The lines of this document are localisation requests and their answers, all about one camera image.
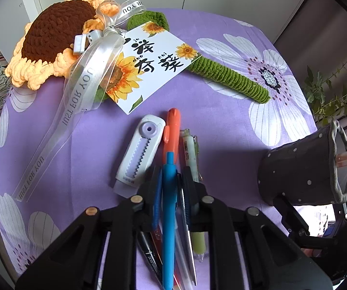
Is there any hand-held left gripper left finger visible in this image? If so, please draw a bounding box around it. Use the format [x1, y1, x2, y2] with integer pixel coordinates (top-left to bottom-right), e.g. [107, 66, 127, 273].
[15, 166, 163, 290]

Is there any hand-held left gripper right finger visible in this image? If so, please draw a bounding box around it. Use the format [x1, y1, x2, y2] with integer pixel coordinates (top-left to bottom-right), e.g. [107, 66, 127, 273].
[180, 166, 334, 290]

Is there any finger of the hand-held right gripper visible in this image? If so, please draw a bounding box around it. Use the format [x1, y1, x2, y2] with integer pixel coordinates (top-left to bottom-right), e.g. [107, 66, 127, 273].
[272, 195, 311, 238]

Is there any blue pen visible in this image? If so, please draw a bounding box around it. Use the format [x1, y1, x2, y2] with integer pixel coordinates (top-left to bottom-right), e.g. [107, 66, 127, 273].
[162, 152, 178, 289]

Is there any white green pen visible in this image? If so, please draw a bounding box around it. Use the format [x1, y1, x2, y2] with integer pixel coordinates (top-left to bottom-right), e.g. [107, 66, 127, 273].
[181, 129, 206, 258]

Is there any white purple correction tape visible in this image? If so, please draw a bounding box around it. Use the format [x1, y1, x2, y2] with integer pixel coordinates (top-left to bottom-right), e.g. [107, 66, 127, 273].
[113, 114, 166, 197]

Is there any dark dotted pen holder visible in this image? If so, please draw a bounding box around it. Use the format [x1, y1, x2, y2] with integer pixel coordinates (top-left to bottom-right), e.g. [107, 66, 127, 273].
[257, 119, 347, 207]

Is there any orange pen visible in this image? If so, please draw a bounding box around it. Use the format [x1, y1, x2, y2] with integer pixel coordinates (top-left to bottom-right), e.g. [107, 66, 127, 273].
[162, 108, 181, 166]

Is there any black marker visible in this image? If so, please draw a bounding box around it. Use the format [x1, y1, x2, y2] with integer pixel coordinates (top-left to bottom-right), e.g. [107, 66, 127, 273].
[137, 231, 166, 288]

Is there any green potted plant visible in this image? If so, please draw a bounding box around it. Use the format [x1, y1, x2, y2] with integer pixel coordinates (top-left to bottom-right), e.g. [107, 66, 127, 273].
[303, 44, 347, 127]

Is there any white printed ribbon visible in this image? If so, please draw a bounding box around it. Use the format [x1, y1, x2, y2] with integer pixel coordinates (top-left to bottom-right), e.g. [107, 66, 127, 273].
[15, 0, 147, 202]

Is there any sunflower gift card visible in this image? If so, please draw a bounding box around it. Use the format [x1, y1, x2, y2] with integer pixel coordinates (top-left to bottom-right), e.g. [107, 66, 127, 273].
[105, 21, 199, 115]

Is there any small white plastic box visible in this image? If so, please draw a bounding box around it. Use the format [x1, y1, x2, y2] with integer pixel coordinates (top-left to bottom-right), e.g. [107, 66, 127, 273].
[73, 34, 85, 55]

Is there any crochet sunflower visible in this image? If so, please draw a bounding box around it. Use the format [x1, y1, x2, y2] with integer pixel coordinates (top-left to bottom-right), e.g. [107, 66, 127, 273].
[4, 0, 271, 105]

